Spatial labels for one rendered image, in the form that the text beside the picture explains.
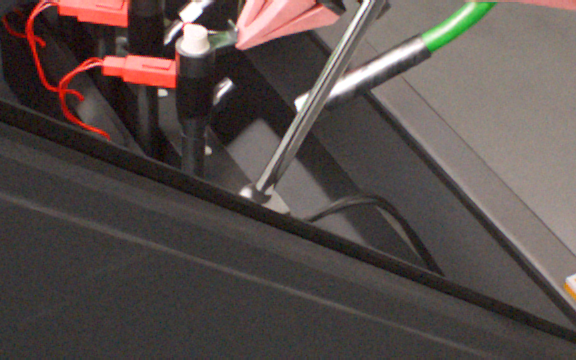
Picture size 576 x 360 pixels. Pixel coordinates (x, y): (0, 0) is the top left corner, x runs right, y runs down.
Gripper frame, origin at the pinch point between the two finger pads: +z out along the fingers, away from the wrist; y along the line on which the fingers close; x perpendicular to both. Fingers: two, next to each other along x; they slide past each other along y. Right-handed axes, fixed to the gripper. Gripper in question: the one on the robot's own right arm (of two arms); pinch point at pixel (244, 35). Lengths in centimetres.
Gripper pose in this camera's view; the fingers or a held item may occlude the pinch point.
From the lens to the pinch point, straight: 95.6
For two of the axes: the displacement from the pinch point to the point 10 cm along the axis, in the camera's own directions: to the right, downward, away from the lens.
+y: -6.7, -3.5, -6.5
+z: -6.9, 6.2, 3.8
